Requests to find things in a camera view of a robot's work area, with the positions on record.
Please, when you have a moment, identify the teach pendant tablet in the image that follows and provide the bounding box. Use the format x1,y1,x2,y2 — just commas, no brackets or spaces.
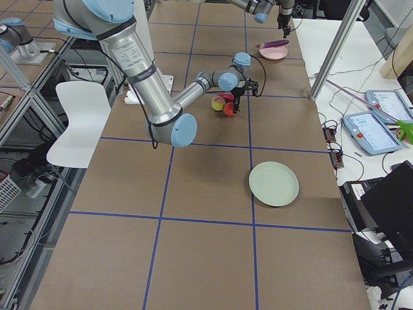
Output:
343,111,403,156
366,90,412,125

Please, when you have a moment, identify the green handled reacher grabber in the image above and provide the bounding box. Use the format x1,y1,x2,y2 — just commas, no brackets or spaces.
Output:
327,79,413,144

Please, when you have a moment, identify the black laptop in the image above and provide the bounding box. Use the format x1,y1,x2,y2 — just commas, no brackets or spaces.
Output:
339,161,412,259

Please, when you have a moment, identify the peach fruit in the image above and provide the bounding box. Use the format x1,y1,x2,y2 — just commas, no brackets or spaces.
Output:
211,96,226,111

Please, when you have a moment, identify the purple eggplant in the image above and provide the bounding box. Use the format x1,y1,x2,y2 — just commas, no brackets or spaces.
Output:
256,39,289,49

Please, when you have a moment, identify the pink plate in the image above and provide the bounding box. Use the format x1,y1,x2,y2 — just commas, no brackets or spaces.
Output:
259,46,288,61

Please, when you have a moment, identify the white chair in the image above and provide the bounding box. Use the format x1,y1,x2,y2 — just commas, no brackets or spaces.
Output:
46,81,111,169

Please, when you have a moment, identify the near teach pendant tablet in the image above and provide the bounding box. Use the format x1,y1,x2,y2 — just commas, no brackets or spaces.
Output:
343,111,403,156

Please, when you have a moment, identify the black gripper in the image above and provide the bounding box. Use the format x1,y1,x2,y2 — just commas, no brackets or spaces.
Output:
277,13,291,39
232,79,259,112

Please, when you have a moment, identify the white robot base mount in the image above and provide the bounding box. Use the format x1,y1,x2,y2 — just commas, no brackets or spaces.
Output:
126,1,174,107

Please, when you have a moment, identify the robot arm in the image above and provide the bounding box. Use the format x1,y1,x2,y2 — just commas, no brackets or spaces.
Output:
228,0,295,39
54,1,255,147

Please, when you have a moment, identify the red chili pepper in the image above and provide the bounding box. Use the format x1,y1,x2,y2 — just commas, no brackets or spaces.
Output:
219,93,234,101

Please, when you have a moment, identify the far teach pendant tablet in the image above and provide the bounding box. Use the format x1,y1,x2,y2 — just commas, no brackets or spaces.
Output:
366,90,412,125

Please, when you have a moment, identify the white wire basket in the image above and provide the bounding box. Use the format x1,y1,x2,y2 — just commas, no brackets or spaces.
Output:
0,170,21,212

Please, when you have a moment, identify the aluminium frame post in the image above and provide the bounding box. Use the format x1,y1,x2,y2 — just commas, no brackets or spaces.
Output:
309,0,372,101

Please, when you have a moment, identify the green plate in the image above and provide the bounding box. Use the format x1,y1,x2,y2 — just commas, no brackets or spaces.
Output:
248,161,299,207

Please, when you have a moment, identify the red yellow pomegranate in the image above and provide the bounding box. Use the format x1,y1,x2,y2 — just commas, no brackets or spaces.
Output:
223,101,237,117

